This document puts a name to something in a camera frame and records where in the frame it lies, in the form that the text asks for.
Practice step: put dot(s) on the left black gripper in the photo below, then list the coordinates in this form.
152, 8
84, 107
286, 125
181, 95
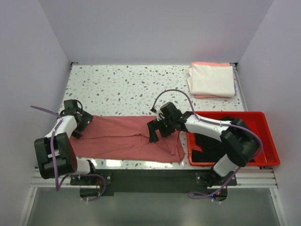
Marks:
86, 118

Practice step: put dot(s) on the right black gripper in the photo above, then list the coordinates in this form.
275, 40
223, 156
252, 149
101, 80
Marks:
153, 137

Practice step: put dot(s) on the pink polo shirt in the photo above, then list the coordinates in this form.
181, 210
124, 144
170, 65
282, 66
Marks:
126, 138

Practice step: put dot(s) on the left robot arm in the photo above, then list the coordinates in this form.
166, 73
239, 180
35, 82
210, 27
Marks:
54, 152

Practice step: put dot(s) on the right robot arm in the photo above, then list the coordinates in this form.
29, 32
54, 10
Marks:
223, 166

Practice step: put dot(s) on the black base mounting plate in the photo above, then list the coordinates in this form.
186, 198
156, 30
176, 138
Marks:
149, 181

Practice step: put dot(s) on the black clothes in bin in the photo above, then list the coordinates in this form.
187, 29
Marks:
228, 138

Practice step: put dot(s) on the folded white t shirt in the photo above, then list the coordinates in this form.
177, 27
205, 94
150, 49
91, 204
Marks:
211, 80

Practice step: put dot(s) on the folded light pink shirt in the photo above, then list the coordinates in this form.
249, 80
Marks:
211, 63

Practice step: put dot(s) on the red plastic bin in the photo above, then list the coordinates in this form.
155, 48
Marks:
265, 124

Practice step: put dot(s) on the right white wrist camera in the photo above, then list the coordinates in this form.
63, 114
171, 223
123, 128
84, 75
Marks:
159, 114

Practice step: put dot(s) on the aluminium front rail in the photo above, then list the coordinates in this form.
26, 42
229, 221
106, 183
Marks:
249, 177

